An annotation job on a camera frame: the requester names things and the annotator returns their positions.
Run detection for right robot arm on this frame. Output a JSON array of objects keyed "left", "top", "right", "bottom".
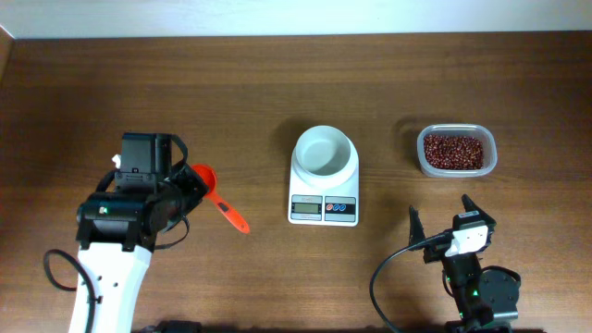
[{"left": 409, "top": 194, "right": 522, "bottom": 332}]

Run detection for left black cable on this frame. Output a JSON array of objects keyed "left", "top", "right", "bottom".
[{"left": 43, "top": 249, "right": 103, "bottom": 333}]

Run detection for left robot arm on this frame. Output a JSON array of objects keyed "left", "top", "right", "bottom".
[{"left": 69, "top": 133, "right": 207, "bottom": 332}]

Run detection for black cable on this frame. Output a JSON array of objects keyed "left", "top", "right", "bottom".
[
  {"left": 43, "top": 249, "right": 103, "bottom": 333},
  {"left": 368, "top": 232, "right": 454, "bottom": 333}
]

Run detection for clear plastic container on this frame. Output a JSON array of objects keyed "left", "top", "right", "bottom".
[{"left": 416, "top": 124, "right": 498, "bottom": 178}]

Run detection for orange plastic measuring scoop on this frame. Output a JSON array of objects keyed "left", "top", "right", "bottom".
[{"left": 191, "top": 164, "right": 251, "bottom": 234}]

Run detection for white digital kitchen scale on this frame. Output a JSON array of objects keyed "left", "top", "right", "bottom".
[{"left": 287, "top": 158, "right": 361, "bottom": 227}]

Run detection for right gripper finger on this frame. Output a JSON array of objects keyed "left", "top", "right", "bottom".
[
  {"left": 462, "top": 194, "right": 490, "bottom": 220},
  {"left": 408, "top": 205, "right": 426, "bottom": 251}
]

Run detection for right black cable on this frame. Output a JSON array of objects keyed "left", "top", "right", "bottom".
[{"left": 368, "top": 232, "right": 454, "bottom": 333}]

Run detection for red adzuki beans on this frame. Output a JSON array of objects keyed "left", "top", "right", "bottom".
[{"left": 424, "top": 134, "right": 484, "bottom": 170}]

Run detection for white round bowl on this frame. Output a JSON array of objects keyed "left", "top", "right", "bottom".
[{"left": 292, "top": 125, "right": 359, "bottom": 187}]

